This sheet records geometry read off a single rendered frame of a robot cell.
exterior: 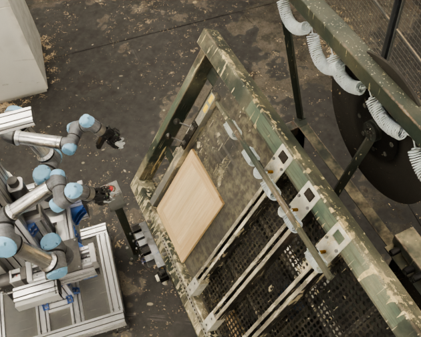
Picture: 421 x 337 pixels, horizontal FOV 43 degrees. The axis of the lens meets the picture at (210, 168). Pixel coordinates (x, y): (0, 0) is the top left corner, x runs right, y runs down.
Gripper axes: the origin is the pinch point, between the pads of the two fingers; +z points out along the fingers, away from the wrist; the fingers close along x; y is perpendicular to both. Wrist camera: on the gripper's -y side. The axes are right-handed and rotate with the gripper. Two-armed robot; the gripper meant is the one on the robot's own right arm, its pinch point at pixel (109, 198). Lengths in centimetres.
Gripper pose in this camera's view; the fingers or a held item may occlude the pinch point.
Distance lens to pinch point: 290.7
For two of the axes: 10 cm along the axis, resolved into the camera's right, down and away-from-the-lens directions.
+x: -1.9, -9.5, 2.5
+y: 8.9, -2.8, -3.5
